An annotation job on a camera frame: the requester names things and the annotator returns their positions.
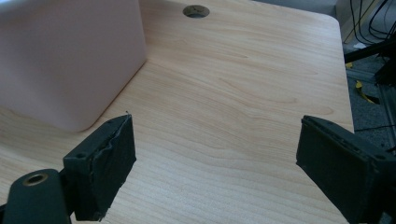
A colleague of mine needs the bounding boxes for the black tripod stand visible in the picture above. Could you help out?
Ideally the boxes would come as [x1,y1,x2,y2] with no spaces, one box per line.
[344,29,396,87]

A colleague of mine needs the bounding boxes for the black hanging cables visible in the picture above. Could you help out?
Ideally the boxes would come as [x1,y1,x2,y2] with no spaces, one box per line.
[342,0,396,45]

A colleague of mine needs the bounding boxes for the pink storage box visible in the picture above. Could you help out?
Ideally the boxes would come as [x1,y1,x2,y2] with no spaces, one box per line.
[0,0,149,133]

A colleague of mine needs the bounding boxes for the aluminium floor rail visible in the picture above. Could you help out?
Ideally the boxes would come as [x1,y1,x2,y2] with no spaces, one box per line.
[346,68,379,84]

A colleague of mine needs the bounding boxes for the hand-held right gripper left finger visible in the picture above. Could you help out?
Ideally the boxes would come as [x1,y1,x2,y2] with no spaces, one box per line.
[63,113,137,222]

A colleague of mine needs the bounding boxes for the yellow tape strip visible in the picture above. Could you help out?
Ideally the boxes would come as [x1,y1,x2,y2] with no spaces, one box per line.
[345,62,378,105]

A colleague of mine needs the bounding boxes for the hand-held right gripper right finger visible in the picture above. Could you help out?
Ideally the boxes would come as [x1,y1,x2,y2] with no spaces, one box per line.
[295,115,396,224]

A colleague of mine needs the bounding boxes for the black floor cable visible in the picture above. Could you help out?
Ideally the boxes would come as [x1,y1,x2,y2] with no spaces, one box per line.
[354,123,396,133]

